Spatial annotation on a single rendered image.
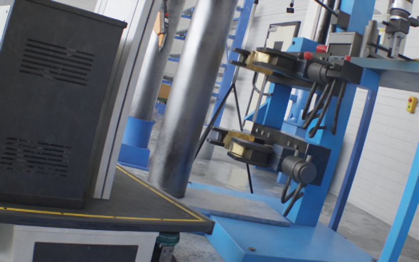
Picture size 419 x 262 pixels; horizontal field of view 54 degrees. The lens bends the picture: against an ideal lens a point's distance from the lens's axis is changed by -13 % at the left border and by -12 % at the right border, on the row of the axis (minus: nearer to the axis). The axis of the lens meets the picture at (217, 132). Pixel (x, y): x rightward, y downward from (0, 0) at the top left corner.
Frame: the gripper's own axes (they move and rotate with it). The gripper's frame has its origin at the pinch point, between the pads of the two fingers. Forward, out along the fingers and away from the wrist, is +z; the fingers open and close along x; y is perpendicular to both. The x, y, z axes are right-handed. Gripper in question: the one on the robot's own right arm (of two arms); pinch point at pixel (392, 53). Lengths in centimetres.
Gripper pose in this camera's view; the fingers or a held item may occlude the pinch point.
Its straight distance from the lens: 177.3
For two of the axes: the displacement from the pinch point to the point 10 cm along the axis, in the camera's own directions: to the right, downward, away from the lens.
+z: -2.7, 9.6, 0.8
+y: -9.6, -2.6, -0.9
